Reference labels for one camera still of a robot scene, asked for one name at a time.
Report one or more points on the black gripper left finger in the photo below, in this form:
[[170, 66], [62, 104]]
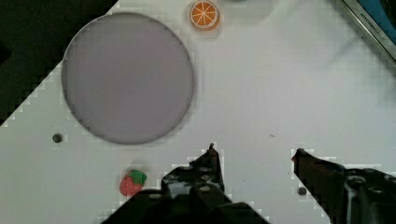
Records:
[[205, 170]]

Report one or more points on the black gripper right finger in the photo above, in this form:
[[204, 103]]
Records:
[[348, 196]]

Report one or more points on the red strawberry toy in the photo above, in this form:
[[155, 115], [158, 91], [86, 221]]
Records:
[[132, 183]]

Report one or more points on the grey round plate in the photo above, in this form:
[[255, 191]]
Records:
[[127, 78]]

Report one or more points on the orange slice toy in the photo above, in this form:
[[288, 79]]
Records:
[[204, 15]]

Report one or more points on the silver toaster oven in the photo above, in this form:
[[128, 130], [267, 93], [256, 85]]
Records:
[[377, 19]]

